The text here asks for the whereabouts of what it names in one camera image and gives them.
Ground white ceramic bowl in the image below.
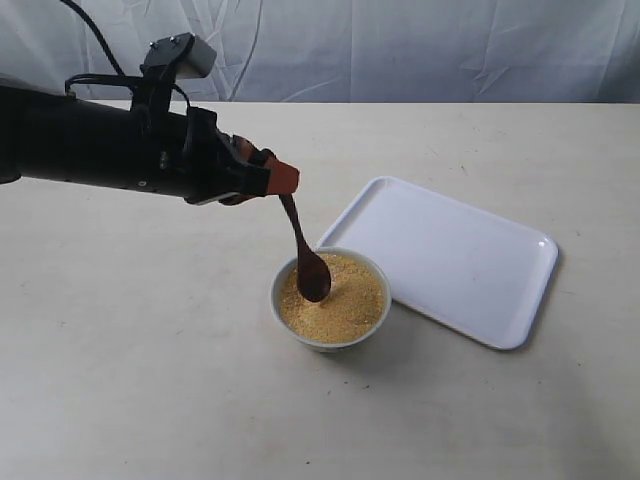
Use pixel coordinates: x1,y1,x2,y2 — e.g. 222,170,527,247
270,246,392,352

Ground white rectangular plastic tray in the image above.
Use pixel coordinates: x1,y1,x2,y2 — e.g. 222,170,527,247
318,176,559,351

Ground grey fabric backdrop curtain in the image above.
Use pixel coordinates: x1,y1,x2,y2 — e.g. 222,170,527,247
0,0,640,105

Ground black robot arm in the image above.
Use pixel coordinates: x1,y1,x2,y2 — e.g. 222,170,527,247
1,77,299,205

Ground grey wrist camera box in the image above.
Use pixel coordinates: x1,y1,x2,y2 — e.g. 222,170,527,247
140,33,217,82

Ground dark red wooden spoon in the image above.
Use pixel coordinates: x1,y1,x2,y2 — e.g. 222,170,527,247
279,194,331,303

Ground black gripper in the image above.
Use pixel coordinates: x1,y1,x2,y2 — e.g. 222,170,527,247
182,107,300,206

